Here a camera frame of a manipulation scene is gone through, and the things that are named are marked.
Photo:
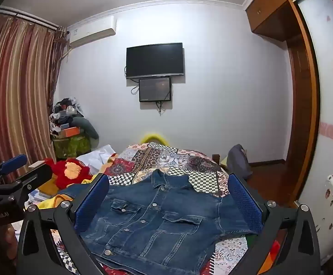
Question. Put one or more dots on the wooden bed post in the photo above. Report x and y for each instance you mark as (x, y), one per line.
(216, 159)

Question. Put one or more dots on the patchwork printed blanket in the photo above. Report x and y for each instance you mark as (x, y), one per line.
(155, 160)

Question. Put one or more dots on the yellow cloth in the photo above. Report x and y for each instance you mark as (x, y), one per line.
(49, 203)

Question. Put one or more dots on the yellow plush item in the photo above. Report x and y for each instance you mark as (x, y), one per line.
(154, 137)

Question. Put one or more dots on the white air conditioner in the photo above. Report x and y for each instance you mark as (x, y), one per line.
(92, 31)

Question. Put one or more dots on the white cloth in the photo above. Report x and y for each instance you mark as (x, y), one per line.
(97, 157)

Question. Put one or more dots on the dark grey cushion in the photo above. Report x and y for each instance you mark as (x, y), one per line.
(87, 127)

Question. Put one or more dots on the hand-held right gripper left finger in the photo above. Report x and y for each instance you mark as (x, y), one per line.
(93, 203)

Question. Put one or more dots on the green board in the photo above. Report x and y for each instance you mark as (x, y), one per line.
(251, 240)

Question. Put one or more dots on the striped red beige curtain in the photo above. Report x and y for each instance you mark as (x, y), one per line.
(17, 91)

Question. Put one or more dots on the small black wall monitor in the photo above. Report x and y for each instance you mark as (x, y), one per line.
(155, 89)

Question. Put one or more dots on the pile of clutter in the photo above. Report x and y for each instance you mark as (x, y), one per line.
(64, 114)

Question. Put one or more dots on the orange box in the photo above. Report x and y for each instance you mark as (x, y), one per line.
(72, 131)

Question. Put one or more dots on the white sliding wardrobe door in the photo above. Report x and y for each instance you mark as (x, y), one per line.
(326, 106)

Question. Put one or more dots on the black wall television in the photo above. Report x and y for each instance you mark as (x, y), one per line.
(154, 60)

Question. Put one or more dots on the grey backpack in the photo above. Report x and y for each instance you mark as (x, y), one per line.
(239, 160)

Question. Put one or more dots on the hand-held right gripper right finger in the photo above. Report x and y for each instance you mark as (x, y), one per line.
(245, 203)

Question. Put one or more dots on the wooden wardrobe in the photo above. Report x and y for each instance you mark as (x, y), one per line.
(303, 91)

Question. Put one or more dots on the red plush toy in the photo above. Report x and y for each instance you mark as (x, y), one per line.
(69, 172)

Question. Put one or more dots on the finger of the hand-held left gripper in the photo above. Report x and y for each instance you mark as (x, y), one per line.
(39, 174)
(12, 163)

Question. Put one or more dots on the blue denim jacket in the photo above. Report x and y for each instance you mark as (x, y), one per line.
(155, 223)

